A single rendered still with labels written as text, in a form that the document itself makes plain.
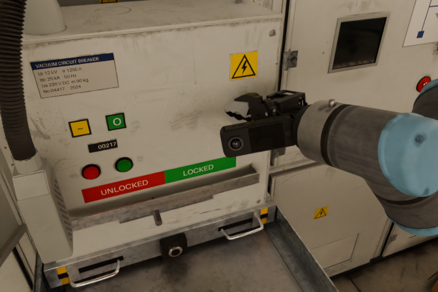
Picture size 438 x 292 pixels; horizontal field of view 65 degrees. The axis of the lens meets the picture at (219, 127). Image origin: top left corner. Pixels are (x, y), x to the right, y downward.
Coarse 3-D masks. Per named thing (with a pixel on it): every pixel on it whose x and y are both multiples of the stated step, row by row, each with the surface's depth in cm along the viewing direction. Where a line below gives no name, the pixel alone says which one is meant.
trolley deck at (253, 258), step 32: (160, 256) 83; (192, 256) 83; (224, 256) 83; (256, 256) 83; (96, 288) 76; (128, 288) 76; (160, 288) 76; (192, 288) 76; (224, 288) 76; (256, 288) 76; (288, 288) 76
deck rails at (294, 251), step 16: (272, 224) 91; (288, 224) 83; (272, 240) 86; (288, 240) 85; (288, 256) 82; (304, 256) 78; (304, 272) 79; (320, 272) 73; (48, 288) 74; (64, 288) 75; (304, 288) 75; (320, 288) 74; (336, 288) 68
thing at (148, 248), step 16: (256, 208) 85; (272, 208) 87; (192, 224) 81; (208, 224) 81; (224, 224) 83; (240, 224) 86; (144, 240) 77; (192, 240) 82; (208, 240) 84; (80, 256) 73; (96, 256) 74; (112, 256) 75; (128, 256) 77; (144, 256) 79; (48, 272) 71; (80, 272) 74; (96, 272) 76
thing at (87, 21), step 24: (144, 0) 73; (168, 0) 73; (192, 0) 73; (216, 0) 73; (72, 24) 57; (96, 24) 57; (120, 24) 57; (144, 24) 57; (168, 24) 56; (192, 24) 57
